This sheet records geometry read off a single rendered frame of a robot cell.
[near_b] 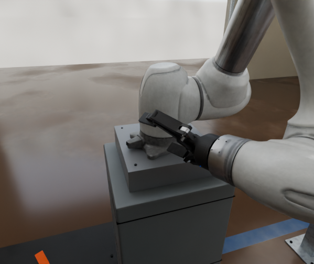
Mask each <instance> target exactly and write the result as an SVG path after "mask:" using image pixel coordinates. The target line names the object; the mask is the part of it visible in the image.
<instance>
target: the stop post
mask: <svg viewBox="0 0 314 264"><path fill-rule="evenodd" d="M285 242H286V243H287V244H288V245H289V247H290V248H291V249H292V250H293V251H294V252H295V253H296V254H297V255H298V256H299V257H300V258H301V259H302V260H303V261H304V262H305V264H314V224H309V226H308V229H307V231H306V233H305V234H302V235H299V236H296V237H293V238H290V239H286V240H285Z"/></svg>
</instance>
